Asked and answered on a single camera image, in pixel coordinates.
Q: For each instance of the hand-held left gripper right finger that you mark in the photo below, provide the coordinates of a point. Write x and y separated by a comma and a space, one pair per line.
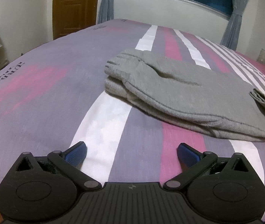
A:
188, 154

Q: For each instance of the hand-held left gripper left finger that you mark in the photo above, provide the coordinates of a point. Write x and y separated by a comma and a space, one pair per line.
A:
76, 154

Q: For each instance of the grey pants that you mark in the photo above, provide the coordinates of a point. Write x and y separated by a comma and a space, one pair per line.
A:
174, 91

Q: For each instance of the bed with striped sheet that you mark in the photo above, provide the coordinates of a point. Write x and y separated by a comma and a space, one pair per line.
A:
41, 98

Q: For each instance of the grey curtain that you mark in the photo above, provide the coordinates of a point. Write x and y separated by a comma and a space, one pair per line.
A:
235, 18
106, 2

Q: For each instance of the brown wooden door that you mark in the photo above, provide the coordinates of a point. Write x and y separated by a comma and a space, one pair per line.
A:
73, 9

